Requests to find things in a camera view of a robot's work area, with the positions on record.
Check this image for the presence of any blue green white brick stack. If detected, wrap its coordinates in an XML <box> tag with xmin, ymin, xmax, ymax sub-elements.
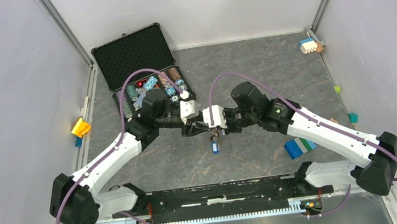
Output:
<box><xmin>284</xmin><ymin>137</ymin><xmax>316</xmax><ymax>160</ymax></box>

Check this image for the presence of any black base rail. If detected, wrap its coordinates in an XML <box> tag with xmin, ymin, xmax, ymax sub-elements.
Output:
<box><xmin>129</xmin><ymin>174</ymin><xmax>334</xmax><ymax>224</ymax></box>

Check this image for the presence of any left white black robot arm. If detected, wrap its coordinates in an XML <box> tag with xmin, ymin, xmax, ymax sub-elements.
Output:
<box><xmin>49</xmin><ymin>88</ymin><xmax>206</xmax><ymax>224</ymax></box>

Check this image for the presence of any small teal cube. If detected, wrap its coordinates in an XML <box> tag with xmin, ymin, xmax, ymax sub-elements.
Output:
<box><xmin>347</xmin><ymin>112</ymin><xmax>358</xmax><ymax>124</ymax></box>

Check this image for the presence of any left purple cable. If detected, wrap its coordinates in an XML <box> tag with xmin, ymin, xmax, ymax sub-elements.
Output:
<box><xmin>36</xmin><ymin>64</ymin><xmax>203</xmax><ymax>224</ymax></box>

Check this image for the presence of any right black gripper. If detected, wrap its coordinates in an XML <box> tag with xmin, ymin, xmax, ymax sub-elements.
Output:
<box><xmin>213</xmin><ymin>104</ymin><xmax>260</xmax><ymax>137</ymax></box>

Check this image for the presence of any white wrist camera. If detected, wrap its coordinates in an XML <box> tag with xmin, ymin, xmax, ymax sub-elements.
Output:
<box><xmin>179</xmin><ymin>90</ymin><xmax>200</xmax><ymax>124</ymax></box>
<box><xmin>202</xmin><ymin>105</ymin><xmax>227</xmax><ymax>129</ymax></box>

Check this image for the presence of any black poker chip case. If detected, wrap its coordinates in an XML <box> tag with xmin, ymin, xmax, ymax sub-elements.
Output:
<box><xmin>91</xmin><ymin>23</ymin><xmax>197</xmax><ymax>121</ymax></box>

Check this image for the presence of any small green cube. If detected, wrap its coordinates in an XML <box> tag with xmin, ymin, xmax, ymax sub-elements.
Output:
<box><xmin>334</xmin><ymin>86</ymin><xmax>341</xmax><ymax>94</ymax></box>

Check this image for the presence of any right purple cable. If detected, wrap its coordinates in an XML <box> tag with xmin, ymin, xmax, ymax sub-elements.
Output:
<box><xmin>204</xmin><ymin>51</ymin><xmax>397</xmax><ymax>204</ymax></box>

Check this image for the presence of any blue white brick block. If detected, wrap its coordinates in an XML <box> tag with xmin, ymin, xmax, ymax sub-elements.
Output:
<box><xmin>299</xmin><ymin>38</ymin><xmax>318</xmax><ymax>54</ymax></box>

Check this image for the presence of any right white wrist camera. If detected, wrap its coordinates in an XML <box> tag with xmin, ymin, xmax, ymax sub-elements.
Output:
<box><xmin>202</xmin><ymin>105</ymin><xmax>227</xmax><ymax>129</ymax></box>

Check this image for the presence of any small blue block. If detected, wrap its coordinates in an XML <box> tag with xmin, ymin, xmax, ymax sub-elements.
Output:
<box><xmin>75</xmin><ymin>137</ymin><xmax>83</xmax><ymax>148</ymax></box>

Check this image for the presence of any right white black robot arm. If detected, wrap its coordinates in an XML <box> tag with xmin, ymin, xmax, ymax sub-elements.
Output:
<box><xmin>204</xmin><ymin>81</ymin><xmax>397</xmax><ymax>196</ymax></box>

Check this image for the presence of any yellow orange block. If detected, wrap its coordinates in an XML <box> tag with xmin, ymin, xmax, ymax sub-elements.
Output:
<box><xmin>71</xmin><ymin>117</ymin><xmax>91</xmax><ymax>138</ymax></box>

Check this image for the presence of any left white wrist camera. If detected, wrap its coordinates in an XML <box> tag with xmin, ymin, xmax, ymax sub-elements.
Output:
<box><xmin>179</xmin><ymin>90</ymin><xmax>200</xmax><ymax>124</ymax></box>

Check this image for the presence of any purple cable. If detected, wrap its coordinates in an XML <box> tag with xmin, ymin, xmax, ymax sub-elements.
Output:
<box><xmin>204</xmin><ymin>51</ymin><xmax>397</xmax><ymax>204</ymax></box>
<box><xmin>36</xmin><ymin>64</ymin><xmax>203</xmax><ymax>224</ymax></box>

